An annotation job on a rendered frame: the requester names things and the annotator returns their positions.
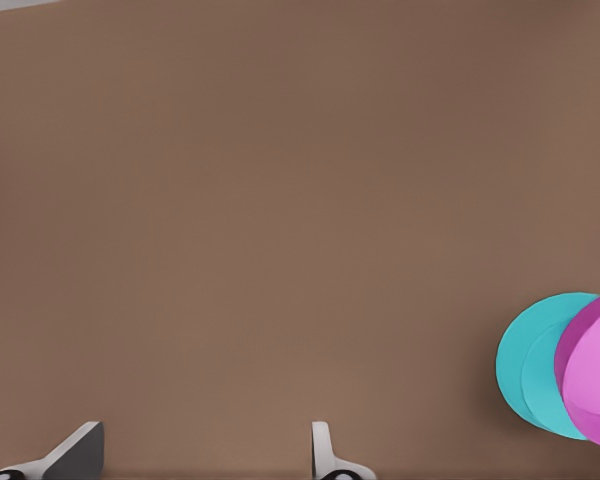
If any blue plate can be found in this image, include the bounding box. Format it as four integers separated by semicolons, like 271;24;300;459
495;292;600;441

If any pink plate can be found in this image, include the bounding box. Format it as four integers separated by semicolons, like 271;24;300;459
553;288;600;451

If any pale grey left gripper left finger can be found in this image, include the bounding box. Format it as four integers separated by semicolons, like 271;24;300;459
0;420;105;480

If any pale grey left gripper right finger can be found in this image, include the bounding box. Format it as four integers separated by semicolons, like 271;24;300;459
311;421;377;480

